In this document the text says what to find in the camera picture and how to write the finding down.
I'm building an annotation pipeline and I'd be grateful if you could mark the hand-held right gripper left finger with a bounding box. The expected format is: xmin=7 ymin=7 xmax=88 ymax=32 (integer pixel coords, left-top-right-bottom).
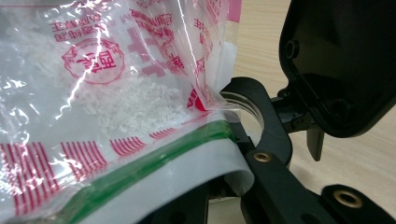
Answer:
xmin=136 ymin=182 xmax=210 ymax=224

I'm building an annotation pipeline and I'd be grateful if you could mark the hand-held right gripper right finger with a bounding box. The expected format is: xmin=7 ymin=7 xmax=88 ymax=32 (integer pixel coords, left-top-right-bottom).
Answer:
xmin=241 ymin=148 xmax=339 ymax=224

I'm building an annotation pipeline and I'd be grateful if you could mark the red printed clear plastic bag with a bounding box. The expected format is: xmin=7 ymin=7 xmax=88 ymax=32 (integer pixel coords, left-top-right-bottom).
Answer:
xmin=0 ymin=0 xmax=255 ymax=224

